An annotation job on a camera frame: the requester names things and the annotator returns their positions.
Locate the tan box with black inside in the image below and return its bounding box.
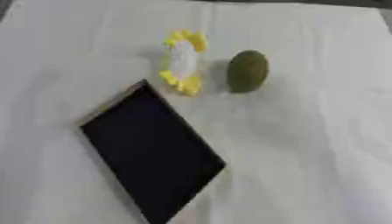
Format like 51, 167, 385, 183
76, 78, 228, 224

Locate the yellow and white flower toy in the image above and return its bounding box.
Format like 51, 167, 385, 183
157, 28, 210, 97

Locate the green oval toy fruit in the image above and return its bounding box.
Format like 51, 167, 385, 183
225, 49, 271, 94

